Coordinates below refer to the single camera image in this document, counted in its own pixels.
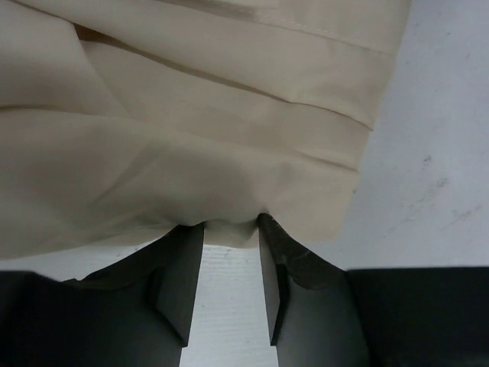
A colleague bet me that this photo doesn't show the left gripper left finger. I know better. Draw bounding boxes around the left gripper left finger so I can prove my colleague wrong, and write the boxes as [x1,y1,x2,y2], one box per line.
[65,224,204,366]

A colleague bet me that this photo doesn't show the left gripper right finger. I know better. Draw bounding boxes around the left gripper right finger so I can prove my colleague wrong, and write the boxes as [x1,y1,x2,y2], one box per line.
[257,214,367,367]

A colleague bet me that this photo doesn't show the beige trousers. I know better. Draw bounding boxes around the beige trousers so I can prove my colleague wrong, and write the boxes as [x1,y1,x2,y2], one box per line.
[1,1,410,258]

